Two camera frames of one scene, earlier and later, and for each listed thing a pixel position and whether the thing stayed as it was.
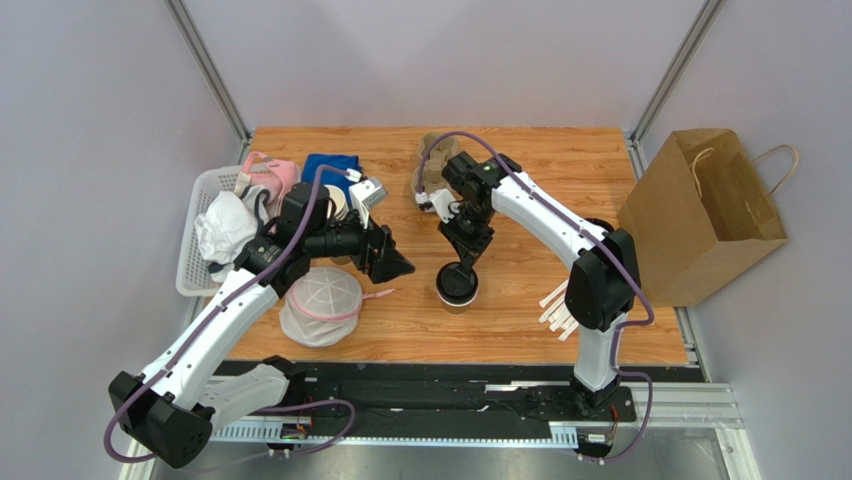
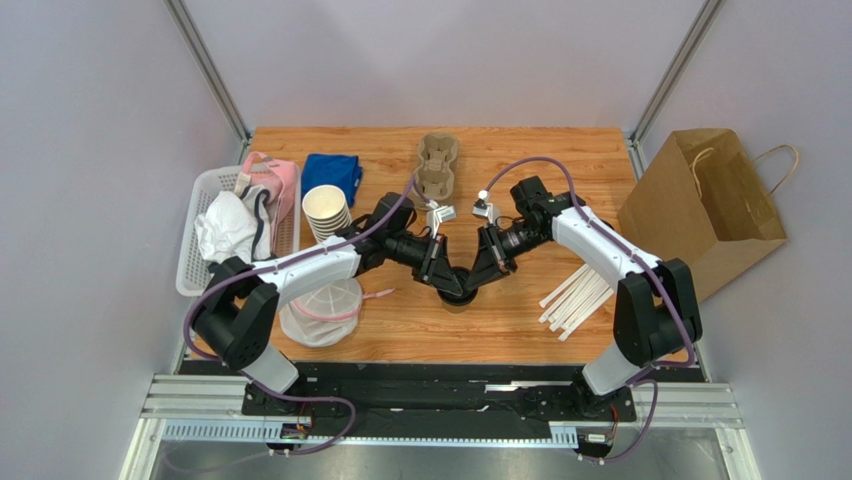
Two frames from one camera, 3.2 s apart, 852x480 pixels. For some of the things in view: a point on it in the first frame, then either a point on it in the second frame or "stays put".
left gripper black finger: [390, 266] to [446, 281]
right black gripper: [470, 235] to [490, 252]
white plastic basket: [195, 276] stays put
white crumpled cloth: [229, 221] stays put
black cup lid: [456, 283] stays put
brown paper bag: [697, 210] stays put
